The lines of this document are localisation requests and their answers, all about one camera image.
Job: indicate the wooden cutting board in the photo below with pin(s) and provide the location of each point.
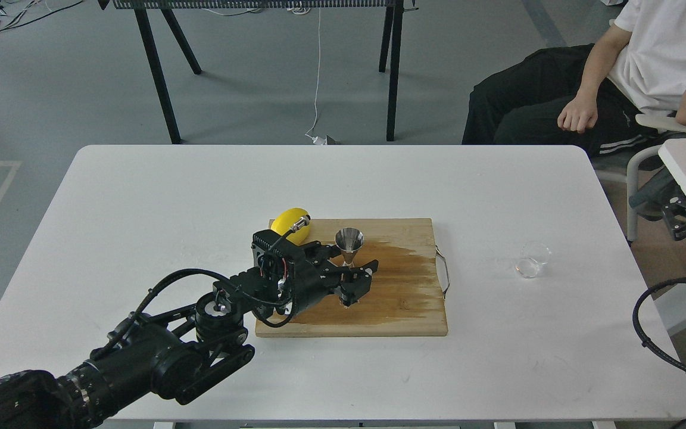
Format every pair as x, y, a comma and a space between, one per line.
405, 298

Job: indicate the seated person white shirt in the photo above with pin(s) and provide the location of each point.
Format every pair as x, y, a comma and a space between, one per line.
637, 67

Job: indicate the person's right hand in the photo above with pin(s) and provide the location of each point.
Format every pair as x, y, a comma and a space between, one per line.
579, 114

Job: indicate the steel double jigger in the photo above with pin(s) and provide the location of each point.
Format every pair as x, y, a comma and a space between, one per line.
349, 240

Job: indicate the black metal frame table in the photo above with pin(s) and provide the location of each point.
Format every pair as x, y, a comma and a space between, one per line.
211, 39

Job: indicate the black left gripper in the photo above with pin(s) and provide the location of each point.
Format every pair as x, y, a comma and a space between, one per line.
293, 278

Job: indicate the yellow lemon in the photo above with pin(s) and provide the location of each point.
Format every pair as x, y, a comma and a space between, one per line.
289, 223

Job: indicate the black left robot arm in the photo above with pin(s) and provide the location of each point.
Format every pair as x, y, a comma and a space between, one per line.
183, 353

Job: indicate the small clear glass cup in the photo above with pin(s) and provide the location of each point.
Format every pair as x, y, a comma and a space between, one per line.
534, 258

